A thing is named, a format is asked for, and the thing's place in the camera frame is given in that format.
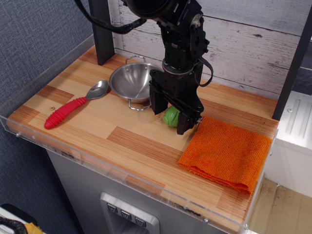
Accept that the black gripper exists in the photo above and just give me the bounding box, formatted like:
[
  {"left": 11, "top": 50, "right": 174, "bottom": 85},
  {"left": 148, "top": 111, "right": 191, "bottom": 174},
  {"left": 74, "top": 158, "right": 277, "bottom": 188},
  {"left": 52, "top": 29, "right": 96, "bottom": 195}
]
[{"left": 150, "top": 71, "right": 204, "bottom": 135}]

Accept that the green yellow toy corn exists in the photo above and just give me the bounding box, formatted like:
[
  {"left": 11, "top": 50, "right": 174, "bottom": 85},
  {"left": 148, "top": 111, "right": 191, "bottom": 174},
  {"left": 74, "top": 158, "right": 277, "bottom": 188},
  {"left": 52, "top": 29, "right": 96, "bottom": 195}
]
[{"left": 162, "top": 106, "right": 180, "bottom": 127}]

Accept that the silver metal bowl with handles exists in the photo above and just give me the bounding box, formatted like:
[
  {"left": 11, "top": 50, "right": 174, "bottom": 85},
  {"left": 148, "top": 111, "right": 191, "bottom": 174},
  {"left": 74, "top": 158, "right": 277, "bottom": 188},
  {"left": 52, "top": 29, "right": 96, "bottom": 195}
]
[{"left": 109, "top": 55, "right": 163, "bottom": 111}]

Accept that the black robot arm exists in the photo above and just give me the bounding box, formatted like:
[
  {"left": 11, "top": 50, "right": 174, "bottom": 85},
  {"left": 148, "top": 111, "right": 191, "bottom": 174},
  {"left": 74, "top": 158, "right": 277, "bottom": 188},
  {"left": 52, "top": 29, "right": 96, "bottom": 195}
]
[{"left": 124, "top": 0, "right": 212, "bottom": 135}]

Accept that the orange folded cloth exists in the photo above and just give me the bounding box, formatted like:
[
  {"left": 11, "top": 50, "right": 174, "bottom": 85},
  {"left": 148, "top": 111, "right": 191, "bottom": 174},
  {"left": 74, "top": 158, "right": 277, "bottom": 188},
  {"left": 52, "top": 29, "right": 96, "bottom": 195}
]
[{"left": 178, "top": 117, "right": 272, "bottom": 195}]

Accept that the clear acrylic table guard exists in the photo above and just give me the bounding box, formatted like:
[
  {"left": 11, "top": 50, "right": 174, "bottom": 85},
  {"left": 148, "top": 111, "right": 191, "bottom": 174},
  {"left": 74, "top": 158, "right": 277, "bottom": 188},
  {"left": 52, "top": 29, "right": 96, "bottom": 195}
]
[{"left": 0, "top": 34, "right": 280, "bottom": 234}]

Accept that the grey toy fridge cabinet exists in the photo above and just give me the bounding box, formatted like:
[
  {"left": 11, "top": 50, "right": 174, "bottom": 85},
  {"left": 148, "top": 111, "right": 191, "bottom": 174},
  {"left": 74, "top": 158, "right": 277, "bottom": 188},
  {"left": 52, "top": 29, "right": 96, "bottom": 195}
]
[{"left": 48, "top": 151, "right": 223, "bottom": 234}]

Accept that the silver dispenser panel with buttons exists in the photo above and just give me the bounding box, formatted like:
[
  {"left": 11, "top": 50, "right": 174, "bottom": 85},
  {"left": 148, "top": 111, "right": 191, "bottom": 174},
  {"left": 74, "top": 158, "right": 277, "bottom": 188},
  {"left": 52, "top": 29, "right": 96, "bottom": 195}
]
[{"left": 100, "top": 192, "right": 160, "bottom": 234}]

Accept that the white ribbed toy counter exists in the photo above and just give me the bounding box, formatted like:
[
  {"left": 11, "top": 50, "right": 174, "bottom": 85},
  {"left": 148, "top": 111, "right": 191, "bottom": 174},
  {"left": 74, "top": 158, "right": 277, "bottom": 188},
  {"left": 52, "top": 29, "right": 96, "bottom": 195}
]
[{"left": 264, "top": 91, "right": 312, "bottom": 197}]

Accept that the black and yellow object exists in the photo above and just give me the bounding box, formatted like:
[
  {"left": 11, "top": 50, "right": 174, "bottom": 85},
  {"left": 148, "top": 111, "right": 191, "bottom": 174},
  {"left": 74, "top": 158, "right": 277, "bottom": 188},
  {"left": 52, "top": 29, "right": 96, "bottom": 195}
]
[{"left": 0, "top": 204, "right": 44, "bottom": 234}]

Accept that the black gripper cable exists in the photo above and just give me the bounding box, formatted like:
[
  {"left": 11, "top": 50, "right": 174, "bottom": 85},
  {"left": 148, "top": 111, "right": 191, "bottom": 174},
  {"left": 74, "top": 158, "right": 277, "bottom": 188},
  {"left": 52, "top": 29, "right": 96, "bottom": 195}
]
[{"left": 194, "top": 58, "right": 214, "bottom": 88}]

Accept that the red handled metal spoon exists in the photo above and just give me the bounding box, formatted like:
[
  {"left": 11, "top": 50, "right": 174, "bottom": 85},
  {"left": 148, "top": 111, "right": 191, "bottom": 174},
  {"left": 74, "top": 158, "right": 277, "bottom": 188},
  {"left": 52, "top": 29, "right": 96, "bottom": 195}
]
[{"left": 44, "top": 80, "right": 109, "bottom": 129}]

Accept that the left black upright post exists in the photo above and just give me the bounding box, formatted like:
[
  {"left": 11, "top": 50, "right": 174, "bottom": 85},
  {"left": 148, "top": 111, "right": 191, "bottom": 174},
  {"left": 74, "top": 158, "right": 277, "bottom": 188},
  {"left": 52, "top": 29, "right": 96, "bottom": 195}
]
[{"left": 88, "top": 0, "right": 115, "bottom": 65}]

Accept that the black upright post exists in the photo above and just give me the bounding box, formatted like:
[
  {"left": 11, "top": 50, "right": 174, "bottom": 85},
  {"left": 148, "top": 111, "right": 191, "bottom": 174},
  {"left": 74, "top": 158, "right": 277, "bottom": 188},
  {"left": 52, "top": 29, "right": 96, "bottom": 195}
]
[
  {"left": 88, "top": 0, "right": 115, "bottom": 65},
  {"left": 272, "top": 9, "right": 312, "bottom": 120}
]

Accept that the right black upright post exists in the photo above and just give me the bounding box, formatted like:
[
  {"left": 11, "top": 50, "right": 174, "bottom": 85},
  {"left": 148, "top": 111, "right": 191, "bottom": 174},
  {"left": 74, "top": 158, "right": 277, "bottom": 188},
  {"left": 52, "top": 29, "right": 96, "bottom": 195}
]
[{"left": 272, "top": 9, "right": 312, "bottom": 120}]

